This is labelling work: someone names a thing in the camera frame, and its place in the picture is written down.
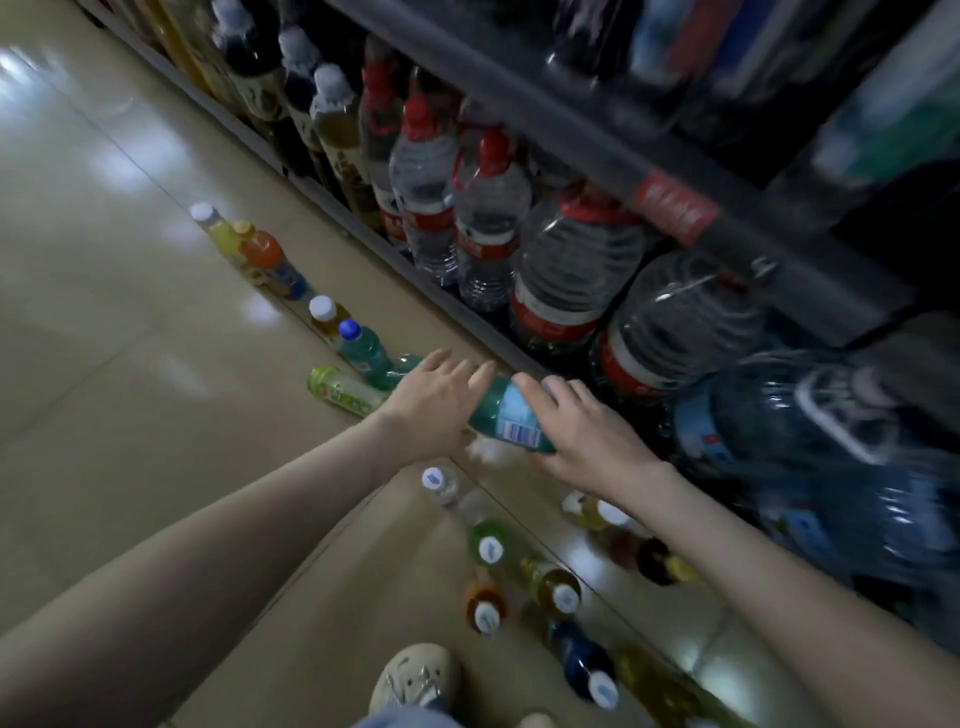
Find person's right forearm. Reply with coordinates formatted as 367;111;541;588
622;462;960;728

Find amber tea bottle white cap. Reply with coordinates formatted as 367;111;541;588
307;294;351;338

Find red price tag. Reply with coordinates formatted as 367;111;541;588
630;168;722;249

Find teal bottle blue cap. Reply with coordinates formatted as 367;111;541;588
336;318;395;380
465;375;560;455

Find orange bottle yellow cap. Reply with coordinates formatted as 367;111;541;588
240;225;312;299

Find person's left hand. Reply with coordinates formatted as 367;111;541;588
367;348;500;467

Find person's left forearm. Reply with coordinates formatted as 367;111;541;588
0;420;414;728

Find person's white left shoe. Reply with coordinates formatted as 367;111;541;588
367;642;464;719

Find person's blue jeans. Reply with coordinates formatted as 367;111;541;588
352;705;467;728

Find orange juice bottle white cap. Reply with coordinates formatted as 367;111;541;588
561;489;633;536

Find dark blue bottle white cap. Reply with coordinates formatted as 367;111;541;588
546;621;623;711

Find dark grey store shelving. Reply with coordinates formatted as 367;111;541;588
75;0;960;662

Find row of large water jugs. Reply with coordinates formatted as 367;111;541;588
357;37;960;647

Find person's right hand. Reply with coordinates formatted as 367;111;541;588
510;372;662;504

